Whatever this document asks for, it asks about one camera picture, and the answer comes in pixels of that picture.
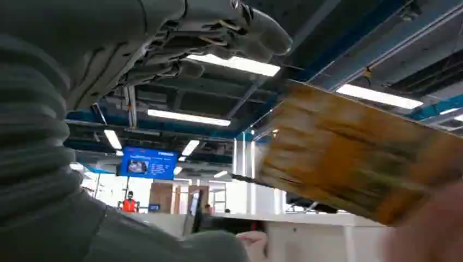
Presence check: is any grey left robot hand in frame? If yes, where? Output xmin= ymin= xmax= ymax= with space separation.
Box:
xmin=0 ymin=0 xmax=293 ymax=262

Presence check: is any person's hand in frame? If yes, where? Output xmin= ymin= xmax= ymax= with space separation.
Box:
xmin=381 ymin=182 xmax=463 ymax=262

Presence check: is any yellow orange printed card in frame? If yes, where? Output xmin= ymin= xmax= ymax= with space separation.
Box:
xmin=231 ymin=79 xmax=463 ymax=227

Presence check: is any long ceiling light panel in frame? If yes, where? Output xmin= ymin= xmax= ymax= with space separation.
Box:
xmin=103 ymin=129 xmax=123 ymax=151
xmin=336 ymin=84 xmax=424 ymax=110
xmin=439 ymin=107 xmax=463 ymax=122
xmin=186 ymin=53 xmax=281 ymax=78
xmin=147 ymin=109 xmax=232 ymax=127
xmin=180 ymin=139 xmax=201 ymax=157

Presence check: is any white counter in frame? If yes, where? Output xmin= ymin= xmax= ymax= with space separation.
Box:
xmin=123 ymin=211 xmax=393 ymax=262

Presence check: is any ribbed grey left arm sleeve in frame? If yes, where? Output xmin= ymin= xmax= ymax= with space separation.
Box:
xmin=0 ymin=34 xmax=85 ymax=228

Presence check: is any blue display screen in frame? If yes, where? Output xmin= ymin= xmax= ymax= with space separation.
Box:
xmin=120 ymin=146 xmax=179 ymax=181

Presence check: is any person in orange vest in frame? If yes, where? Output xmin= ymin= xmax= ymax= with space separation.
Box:
xmin=121 ymin=190 xmax=140 ymax=213

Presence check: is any brown wooden cabinet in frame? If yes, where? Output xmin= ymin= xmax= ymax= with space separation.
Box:
xmin=149 ymin=182 xmax=182 ymax=215
xmin=186 ymin=184 xmax=210 ymax=215

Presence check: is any white pillar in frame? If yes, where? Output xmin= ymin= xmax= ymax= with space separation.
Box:
xmin=233 ymin=133 xmax=287 ymax=215

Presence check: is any black upright monitor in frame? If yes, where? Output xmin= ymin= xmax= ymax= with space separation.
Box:
xmin=191 ymin=189 xmax=205 ymax=234

